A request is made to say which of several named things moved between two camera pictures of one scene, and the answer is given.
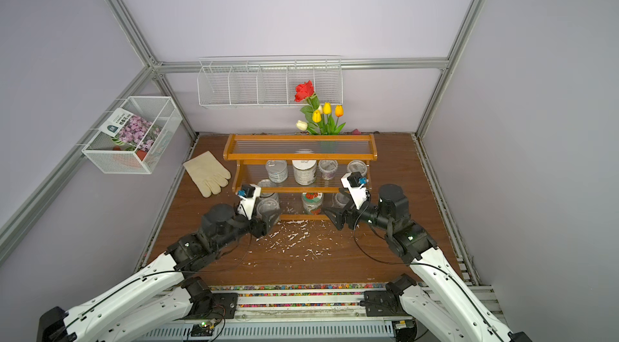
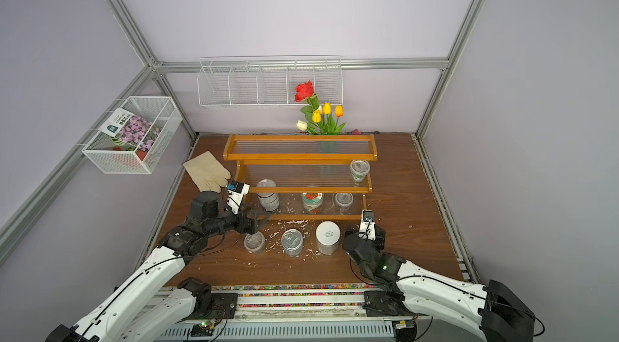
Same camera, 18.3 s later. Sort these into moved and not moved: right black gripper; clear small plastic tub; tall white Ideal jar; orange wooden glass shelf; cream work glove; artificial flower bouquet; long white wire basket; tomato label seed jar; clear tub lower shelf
Moved: clear small plastic tub; tall white Ideal jar; right black gripper
Not moved: orange wooden glass shelf; artificial flower bouquet; cream work glove; long white wire basket; clear tub lower shelf; tomato label seed jar
